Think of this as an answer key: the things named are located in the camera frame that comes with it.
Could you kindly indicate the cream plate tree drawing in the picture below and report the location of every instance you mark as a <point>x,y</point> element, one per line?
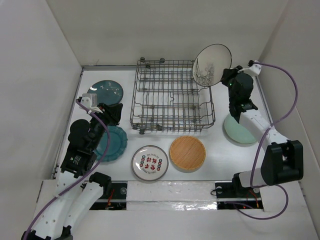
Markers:
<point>208,66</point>

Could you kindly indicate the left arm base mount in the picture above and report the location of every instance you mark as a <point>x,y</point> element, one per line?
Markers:
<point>115,200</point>

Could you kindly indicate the white plate red characters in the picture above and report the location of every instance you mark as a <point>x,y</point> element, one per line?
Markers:
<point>149,163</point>

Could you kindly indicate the grey wire dish rack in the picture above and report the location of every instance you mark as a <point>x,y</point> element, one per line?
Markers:
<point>166,99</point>

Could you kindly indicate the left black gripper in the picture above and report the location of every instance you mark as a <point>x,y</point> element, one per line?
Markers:
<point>112,112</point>

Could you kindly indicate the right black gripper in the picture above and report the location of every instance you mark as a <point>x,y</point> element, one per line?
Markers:
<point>230,73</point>

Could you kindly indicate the dark teal blossom plate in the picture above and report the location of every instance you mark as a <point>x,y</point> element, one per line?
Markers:
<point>108,92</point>

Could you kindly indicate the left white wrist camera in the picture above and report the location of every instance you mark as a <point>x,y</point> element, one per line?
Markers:
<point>89,101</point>

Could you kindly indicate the light green flower plate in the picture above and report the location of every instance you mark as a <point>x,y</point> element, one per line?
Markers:
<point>237,132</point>

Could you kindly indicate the teal scalloped plate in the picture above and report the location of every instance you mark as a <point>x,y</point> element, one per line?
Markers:
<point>117,145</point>

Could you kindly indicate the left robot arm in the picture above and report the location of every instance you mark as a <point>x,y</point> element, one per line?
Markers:
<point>78,184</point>

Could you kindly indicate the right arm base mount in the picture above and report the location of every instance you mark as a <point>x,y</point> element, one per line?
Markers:
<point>228,198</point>

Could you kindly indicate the round woven bamboo tray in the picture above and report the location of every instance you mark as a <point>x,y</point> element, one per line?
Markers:
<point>187,153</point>

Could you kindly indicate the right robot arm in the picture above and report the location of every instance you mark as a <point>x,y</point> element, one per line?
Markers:
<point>283,160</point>

